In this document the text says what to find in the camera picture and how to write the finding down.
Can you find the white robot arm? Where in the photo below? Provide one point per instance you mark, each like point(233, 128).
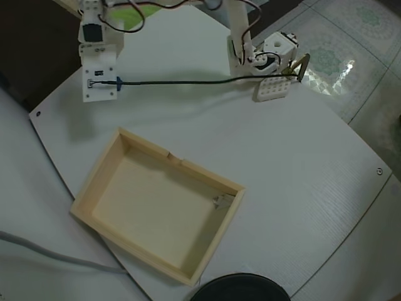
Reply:
point(238, 19)

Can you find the black round object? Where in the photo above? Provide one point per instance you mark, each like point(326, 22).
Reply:
point(241, 288)

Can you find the brass table clamp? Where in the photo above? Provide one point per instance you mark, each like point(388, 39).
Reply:
point(304, 64)

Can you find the dark brown furniture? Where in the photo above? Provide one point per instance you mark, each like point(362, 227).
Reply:
point(37, 47)

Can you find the white wrist camera plate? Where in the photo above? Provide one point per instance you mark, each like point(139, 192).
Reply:
point(100, 92)

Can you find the shallow wooden box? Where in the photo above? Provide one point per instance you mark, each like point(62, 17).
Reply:
point(150, 203)

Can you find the crumpled paper scrap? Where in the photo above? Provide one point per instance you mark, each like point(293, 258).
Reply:
point(220, 201)

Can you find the light wooden plank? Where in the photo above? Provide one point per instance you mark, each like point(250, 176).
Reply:
point(67, 6)

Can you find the green cloth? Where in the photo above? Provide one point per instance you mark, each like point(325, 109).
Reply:
point(128, 15)

